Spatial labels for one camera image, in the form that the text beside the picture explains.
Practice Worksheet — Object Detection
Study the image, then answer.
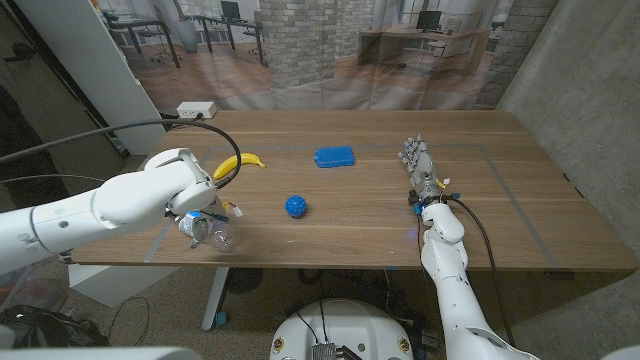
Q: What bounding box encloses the blue rectangular sponge pad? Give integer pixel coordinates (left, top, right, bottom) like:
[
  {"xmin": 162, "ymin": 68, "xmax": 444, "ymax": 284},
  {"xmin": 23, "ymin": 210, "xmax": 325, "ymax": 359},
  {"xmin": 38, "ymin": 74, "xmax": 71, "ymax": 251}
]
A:
[{"xmin": 313, "ymin": 145, "xmax": 356, "ymax": 169}]

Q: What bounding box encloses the yellow toy banana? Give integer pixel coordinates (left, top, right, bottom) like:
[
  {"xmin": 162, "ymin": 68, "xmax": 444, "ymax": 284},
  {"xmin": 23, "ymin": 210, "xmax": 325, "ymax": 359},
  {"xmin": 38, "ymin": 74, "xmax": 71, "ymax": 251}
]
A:
[{"xmin": 213, "ymin": 152, "xmax": 267, "ymax": 180}]

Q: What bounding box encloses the dark wooden door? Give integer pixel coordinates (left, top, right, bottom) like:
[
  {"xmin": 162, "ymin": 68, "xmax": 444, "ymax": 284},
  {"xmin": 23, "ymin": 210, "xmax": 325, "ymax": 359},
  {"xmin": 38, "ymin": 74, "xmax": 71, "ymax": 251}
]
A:
[{"xmin": 0, "ymin": 0, "xmax": 124, "ymax": 201}]

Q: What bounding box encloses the clear plastic bin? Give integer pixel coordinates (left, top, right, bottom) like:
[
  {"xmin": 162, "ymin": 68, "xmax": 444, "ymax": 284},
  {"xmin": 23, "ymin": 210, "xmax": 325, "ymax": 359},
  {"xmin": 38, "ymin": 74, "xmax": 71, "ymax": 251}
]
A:
[{"xmin": 0, "ymin": 264, "xmax": 66, "ymax": 311}]

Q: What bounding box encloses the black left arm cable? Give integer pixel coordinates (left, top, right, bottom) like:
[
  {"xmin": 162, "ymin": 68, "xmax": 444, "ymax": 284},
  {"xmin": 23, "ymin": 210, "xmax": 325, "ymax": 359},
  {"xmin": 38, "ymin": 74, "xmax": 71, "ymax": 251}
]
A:
[{"xmin": 0, "ymin": 118, "xmax": 243, "ymax": 190}]

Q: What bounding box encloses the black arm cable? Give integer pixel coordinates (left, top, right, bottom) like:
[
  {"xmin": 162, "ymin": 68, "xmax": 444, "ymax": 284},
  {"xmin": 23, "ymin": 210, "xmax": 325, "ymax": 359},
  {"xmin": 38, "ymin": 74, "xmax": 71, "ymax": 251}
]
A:
[
  {"xmin": 0, "ymin": 118, "xmax": 243, "ymax": 190},
  {"xmin": 444, "ymin": 193, "xmax": 517, "ymax": 346}
]

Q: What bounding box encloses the blue spiky ball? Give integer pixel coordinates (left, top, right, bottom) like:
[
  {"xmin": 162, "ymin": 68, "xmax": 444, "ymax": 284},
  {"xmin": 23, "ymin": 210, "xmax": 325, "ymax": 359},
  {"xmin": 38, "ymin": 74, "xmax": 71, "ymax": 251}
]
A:
[{"xmin": 285, "ymin": 194, "xmax": 308, "ymax": 219}]

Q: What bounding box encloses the printed office backdrop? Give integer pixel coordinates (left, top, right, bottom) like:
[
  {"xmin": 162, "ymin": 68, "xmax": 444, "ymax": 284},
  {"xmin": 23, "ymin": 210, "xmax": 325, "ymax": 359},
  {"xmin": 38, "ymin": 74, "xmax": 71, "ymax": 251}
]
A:
[{"xmin": 94, "ymin": 0, "xmax": 559, "ymax": 111}]

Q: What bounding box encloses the white partition board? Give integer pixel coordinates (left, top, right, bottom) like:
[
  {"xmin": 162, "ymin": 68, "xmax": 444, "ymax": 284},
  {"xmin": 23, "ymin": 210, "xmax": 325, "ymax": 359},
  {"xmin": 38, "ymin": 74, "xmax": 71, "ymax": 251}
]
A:
[{"xmin": 14, "ymin": 0, "xmax": 179, "ymax": 307}]

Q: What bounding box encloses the white power strip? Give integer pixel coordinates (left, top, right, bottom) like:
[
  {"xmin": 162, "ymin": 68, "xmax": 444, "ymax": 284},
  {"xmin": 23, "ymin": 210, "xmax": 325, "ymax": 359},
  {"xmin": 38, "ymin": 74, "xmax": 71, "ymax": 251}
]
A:
[{"xmin": 176, "ymin": 101, "xmax": 218, "ymax": 120}]

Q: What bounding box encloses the black bag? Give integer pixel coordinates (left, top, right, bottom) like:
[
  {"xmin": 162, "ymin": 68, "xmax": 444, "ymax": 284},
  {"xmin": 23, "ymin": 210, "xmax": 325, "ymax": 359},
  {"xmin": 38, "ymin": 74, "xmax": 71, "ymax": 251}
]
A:
[{"xmin": 0, "ymin": 304, "xmax": 109, "ymax": 350}]

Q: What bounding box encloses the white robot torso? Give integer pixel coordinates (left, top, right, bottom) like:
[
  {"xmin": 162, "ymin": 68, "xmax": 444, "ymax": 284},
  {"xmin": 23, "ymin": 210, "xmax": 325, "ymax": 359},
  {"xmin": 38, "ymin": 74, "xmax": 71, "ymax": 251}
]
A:
[{"xmin": 269, "ymin": 298, "xmax": 415, "ymax": 360}]

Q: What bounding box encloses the dark round floor fan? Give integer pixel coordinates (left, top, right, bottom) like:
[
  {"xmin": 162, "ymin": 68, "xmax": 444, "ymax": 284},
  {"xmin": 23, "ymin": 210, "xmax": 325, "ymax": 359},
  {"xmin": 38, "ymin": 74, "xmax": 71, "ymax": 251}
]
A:
[{"xmin": 224, "ymin": 268, "xmax": 265, "ymax": 295}]

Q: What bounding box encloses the white table leg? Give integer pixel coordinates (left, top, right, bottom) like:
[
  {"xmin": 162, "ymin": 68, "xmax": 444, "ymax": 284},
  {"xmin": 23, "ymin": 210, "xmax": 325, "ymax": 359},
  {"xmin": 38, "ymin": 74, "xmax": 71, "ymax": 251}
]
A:
[{"xmin": 201, "ymin": 267, "xmax": 230, "ymax": 332}]

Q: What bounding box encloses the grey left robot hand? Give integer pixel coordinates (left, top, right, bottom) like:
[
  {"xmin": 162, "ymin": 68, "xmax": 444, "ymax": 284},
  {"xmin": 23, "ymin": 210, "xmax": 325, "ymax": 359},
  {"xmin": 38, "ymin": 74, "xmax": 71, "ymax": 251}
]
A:
[{"xmin": 174, "ymin": 211, "xmax": 212, "ymax": 250}]

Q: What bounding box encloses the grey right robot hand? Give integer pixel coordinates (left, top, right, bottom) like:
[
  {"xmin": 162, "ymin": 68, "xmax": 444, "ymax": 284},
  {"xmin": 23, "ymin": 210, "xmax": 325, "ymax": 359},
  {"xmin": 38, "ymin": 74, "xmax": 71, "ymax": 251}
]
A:
[{"xmin": 397, "ymin": 133, "xmax": 444, "ymax": 202}]

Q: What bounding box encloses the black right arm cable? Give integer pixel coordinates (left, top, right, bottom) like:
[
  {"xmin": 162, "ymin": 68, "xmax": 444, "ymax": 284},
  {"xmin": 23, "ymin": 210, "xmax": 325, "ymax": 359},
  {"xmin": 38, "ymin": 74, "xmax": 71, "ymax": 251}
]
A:
[{"xmin": 444, "ymin": 193, "xmax": 517, "ymax": 346}]

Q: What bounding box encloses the clear plastic water bottle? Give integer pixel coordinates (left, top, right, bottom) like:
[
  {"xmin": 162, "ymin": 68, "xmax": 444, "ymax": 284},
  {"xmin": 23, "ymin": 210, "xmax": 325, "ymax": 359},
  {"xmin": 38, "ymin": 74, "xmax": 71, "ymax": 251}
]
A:
[{"xmin": 177, "ymin": 202, "xmax": 235, "ymax": 253}]

